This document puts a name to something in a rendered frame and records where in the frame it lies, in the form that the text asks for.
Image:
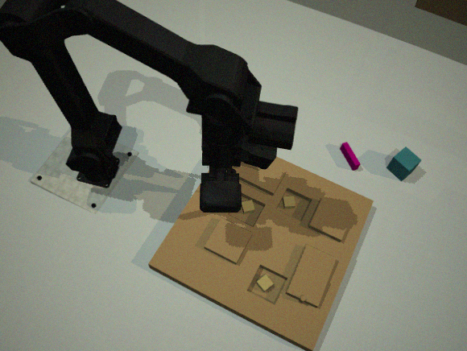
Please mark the small yellow block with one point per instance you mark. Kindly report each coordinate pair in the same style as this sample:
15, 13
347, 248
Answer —
289, 202
248, 207
265, 283

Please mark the tan square board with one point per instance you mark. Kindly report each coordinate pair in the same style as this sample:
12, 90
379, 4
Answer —
304, 251

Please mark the teal cube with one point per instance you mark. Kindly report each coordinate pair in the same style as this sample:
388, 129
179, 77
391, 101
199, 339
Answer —
403, 164

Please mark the magenta rectangular block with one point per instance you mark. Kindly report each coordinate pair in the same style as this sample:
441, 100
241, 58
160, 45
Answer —
350, 156

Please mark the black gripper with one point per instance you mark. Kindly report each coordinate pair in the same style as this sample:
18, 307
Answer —
220, 191

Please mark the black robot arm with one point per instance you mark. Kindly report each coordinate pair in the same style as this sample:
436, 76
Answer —
218, 83

